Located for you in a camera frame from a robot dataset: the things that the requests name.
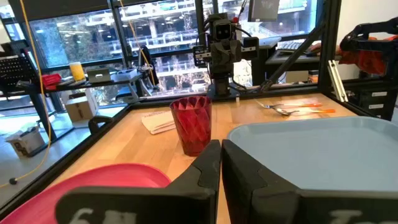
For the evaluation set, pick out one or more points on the red faceted plastic cup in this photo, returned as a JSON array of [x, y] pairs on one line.
[[192, 127]]

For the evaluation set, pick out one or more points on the grey metal box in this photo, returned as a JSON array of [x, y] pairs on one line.
[[98, 76]]

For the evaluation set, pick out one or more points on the black office desk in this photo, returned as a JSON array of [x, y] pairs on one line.
[[298, 59]]

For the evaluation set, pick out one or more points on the white flat box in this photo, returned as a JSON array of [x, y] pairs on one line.
[[124, 75]]

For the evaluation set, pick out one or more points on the person's hand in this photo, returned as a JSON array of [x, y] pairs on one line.
[[314, 48]]

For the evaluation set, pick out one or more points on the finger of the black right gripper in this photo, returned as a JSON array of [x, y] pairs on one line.
[[233, 56], [219, 57]]

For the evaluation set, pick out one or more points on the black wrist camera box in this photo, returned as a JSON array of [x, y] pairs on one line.
[[223, 29]]

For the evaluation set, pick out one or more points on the open white cardboard box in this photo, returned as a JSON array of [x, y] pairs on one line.
[[26, 141]]

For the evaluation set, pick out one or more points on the light blue plastic tray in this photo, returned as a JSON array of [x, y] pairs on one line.
[[320, 152]]

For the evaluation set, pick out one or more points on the brown cardboard box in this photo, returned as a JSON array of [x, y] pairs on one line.
[[80, 109]]

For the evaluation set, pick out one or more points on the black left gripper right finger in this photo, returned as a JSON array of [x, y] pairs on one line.
[[261, 199]]

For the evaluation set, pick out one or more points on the red flat box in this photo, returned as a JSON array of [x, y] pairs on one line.
[[51, 80]]

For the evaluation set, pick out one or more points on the person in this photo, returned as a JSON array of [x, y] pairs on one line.
[[367, 59]]

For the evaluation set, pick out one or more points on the pink plastic plate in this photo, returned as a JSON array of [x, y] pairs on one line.
[[102, 179]]

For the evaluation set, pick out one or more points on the black drawer cabinet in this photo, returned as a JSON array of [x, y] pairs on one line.
[[377, 102]]

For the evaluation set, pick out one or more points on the black computer monitor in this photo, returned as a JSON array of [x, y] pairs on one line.
[[263, 10]]

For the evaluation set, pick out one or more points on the black side desk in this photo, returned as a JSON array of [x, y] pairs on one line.
[[40, 112]]

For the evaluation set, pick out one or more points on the black keyboard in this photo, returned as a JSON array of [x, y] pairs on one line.
[[292, 46]]

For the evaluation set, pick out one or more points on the yellow plastic cup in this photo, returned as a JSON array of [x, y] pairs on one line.
[[77, 71]]

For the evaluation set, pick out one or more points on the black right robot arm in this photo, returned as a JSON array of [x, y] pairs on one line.
[[221, 85]]

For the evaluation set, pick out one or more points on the black perforated panel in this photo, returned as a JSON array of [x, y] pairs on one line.
[[15, 70]]

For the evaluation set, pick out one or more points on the black table frame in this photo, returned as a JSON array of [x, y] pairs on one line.
[[328, 46]]

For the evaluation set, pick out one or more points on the black chair armrest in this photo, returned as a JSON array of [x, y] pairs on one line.
[[99, 123]]

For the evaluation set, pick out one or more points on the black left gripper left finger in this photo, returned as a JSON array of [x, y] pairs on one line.
[[186, 199]]

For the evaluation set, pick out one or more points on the white folded paper napkin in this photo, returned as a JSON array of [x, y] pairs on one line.
[[157, 123]]

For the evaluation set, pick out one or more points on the silver aluminium extrusion bar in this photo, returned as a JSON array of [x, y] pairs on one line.
[[337, 81]]

